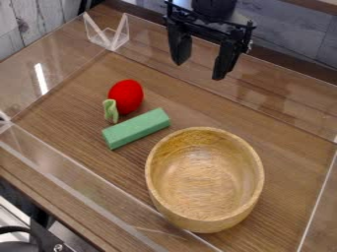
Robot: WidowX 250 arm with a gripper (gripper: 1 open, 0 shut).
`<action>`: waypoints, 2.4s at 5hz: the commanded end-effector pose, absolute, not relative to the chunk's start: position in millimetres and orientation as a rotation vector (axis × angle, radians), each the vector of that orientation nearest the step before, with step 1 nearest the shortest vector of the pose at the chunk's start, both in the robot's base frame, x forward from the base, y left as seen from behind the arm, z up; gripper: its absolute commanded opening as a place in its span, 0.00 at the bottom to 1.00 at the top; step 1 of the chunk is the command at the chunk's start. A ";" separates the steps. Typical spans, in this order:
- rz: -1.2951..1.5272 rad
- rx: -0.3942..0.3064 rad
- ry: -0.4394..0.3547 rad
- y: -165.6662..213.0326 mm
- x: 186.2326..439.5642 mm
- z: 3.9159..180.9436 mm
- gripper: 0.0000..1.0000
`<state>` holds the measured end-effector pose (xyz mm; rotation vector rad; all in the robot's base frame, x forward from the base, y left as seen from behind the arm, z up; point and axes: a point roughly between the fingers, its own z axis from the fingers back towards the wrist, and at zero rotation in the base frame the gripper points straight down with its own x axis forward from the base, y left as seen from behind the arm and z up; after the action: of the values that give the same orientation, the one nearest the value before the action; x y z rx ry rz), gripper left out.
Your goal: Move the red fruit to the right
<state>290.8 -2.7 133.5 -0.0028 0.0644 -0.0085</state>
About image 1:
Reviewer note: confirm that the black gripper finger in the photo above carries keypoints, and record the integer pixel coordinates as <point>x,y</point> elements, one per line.
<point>180,42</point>
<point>232,47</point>

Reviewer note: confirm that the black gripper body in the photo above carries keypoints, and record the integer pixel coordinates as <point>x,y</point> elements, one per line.
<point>212,19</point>

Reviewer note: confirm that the red felt fruit green leaf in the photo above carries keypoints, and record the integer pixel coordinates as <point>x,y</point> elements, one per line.
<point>125,99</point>

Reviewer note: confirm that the green rectangular block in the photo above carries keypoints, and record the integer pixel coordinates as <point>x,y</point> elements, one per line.
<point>135,128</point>

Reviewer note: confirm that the wooden bowl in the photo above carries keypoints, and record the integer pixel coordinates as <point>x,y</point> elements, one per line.
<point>205,178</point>

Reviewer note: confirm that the clear acrylic tray enclosure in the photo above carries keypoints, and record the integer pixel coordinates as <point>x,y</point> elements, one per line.
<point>56,160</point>

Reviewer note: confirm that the black metal clamp bracket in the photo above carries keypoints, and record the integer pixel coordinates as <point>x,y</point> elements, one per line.
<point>43,241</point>

